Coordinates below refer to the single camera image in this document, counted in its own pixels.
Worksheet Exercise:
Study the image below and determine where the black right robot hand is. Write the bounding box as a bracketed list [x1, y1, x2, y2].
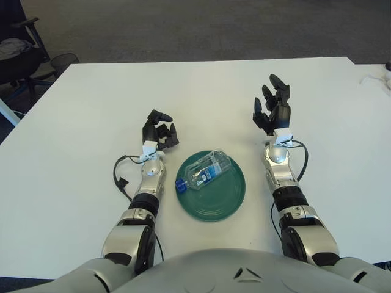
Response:
[252, 73, 291, 137]

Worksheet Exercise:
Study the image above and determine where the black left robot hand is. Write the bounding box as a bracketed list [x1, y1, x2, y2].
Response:
[141, 109, 180, 150]

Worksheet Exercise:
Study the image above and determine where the clear plastic bottle blue cap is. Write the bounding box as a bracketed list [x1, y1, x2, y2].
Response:
[174, 148, 232, 194]

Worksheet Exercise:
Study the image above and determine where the green round plate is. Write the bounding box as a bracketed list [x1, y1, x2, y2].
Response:
[176, 150, 247, 222]

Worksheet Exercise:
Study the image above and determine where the white table leg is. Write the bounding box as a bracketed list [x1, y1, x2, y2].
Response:
[0, 99, 21, 126]

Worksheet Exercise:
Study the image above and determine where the black office chair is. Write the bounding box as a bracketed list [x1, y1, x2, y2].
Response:
[0, 0, 57, 101]

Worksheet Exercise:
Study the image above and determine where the grey cloth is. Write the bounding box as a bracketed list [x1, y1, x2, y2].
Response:
[0, 38, 33, 56]

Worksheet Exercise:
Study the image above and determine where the silver robot torso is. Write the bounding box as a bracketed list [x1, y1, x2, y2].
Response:
[112, 248, 376, 293]

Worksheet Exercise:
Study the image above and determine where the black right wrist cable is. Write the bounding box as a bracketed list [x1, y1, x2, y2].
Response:
[290, 140, 309, 181]

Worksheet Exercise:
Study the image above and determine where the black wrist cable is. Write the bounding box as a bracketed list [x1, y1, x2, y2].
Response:
[113, 154, 144, 202]
[290, 140, 309, 181]

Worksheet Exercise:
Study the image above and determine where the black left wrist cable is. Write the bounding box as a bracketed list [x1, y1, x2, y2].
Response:
[113, 154, 144, 202]

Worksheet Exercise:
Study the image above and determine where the thin white cable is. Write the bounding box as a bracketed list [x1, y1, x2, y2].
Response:
[359, 74, 388, 86]

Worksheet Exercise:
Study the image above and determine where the black wire mesh wastebasket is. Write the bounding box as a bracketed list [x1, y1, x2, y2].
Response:
[50, 53, 81, 76]

